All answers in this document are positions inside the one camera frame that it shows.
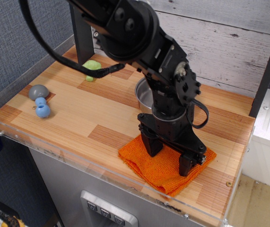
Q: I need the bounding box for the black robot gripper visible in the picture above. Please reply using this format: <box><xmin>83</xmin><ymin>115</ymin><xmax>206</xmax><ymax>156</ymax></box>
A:
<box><xmin>138</xmin><ymin>113</ymin><xmax>206</xmax><ymax>176</ymax></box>

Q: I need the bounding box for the orange knitted cloth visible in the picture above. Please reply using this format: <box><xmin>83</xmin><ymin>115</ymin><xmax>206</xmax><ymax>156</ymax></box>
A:
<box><xmin>118</xmin><ymin>135</ymin><xmax>217</xmax><ymax>197</ymax></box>

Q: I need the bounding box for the stainless steel pot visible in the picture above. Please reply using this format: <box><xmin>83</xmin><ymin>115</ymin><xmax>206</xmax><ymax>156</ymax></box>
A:
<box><xmin>135</xmin><ymin>78</ymin><xmax>153</xmax><ymax>114</ymax></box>

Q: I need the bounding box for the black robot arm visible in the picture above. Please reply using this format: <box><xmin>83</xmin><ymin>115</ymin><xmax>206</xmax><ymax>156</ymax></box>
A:
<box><xmin>71</xmin><ymin>0</ymin><xmax>207</xmax><ymax>176</ymax></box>

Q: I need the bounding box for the silver button control panel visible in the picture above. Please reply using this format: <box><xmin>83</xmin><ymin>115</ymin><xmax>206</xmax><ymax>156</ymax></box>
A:
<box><xmin>80</xmin><ymin>190</ymin><xmax>139</xmax><ymax>227</ymax></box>

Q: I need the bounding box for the white ribbed appliance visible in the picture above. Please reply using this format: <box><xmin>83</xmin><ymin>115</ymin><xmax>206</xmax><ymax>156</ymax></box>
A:
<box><xmin>242</xmin><ymin>89</ymin><xmax>270</xmax><ymax>186</ymax></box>

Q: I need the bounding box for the green toy broccoli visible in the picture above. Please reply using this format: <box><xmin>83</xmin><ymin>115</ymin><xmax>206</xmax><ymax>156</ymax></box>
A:
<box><xmin>82</xmin><ymin>60</ymin><xmax>102</xmax><ymax>82</ymax></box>

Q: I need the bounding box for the blue peanut-shaped toy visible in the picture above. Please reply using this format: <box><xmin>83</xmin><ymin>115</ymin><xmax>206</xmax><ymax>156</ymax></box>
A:
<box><xmin>35</xmin><ymin>97</ymin><xmax>51</xmax><ymax>118</ymax></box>

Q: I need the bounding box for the grey half dome toy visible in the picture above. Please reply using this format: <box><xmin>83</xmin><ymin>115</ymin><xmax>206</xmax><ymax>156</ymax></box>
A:
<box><xmin>28</xmin><ymin>84</ymin><xmax>49</xmax><ymax>100</ymax></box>

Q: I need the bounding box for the black sleeved cable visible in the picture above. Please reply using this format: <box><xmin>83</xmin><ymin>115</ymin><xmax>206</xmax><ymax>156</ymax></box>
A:
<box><xmin>18</xmin><ymin>0</ymin><xmax>126</xmax><ymax>79</ymax></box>

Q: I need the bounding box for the clear acrylic guard rail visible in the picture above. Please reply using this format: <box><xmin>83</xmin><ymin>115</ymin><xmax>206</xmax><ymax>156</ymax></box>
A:
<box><xmin>0</xmin><ymin>34</ymin><xmax>255</xmax><ymax>227</ymax></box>

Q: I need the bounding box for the dark grey left post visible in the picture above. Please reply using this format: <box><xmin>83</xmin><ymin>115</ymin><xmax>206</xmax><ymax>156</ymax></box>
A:
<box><xmin>70</xmin><ymin>4</ymin><xmax>95</xmax><ymax>65</ymax></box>

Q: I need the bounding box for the dark grey post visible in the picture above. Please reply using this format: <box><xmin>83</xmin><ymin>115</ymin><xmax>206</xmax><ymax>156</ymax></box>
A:
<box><xmin>70</xmin><ymin>4</ymin><xmax>95</xmax><ymax>65</ymax></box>
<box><xmin>249</xmin><ymin>57</ymin><xmax>270</xmax><ymax>118</ymax></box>

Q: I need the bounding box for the dark grey right post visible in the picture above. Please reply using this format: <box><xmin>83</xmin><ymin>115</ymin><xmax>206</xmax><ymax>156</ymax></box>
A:
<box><xmin>249</xmin><ymin>57</ymin><xmax>270</xmax><ymax>118</ymax></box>

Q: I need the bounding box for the braided black yellow cable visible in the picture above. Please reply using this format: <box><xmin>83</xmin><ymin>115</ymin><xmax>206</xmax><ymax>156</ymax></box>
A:
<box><xmin>0</xmin><ymin>204</ymin><xmax>22</xmax><ymax>227</ymax></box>

